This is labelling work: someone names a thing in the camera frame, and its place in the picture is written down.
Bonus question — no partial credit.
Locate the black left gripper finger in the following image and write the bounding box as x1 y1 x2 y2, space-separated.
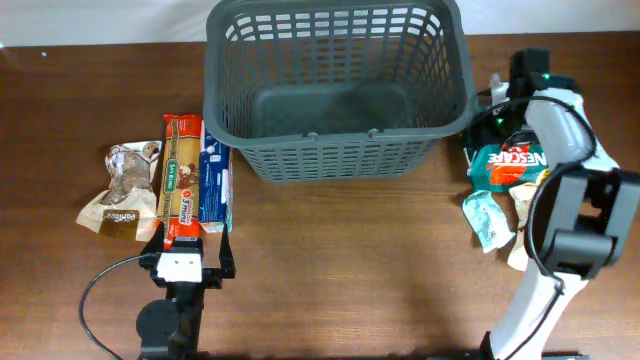
219 224 236 279
138 223 164 266

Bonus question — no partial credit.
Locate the green Nescafe coffee bag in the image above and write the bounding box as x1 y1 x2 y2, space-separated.
462 122 548 193

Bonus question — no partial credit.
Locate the beige paper pouch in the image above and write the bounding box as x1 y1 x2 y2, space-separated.
507 183 538 272

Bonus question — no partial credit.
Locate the small mint green packet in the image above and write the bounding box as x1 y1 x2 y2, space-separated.
462 190 515 253

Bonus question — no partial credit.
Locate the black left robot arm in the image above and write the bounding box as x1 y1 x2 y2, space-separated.
136 225 236 360

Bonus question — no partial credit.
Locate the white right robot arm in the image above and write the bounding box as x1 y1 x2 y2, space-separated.
477 48 639 359

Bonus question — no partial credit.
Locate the San Remo spaghetti pack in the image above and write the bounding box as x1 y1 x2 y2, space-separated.
157 114 202 251

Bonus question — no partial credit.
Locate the blue tissue pack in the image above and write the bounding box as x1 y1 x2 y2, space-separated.
198 124 233 233

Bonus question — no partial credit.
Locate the beige granola pouch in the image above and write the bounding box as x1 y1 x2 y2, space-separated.
76 141 162 242

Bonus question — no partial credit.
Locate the grey plastic basket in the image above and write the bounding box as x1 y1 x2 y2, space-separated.
203 0 477 182

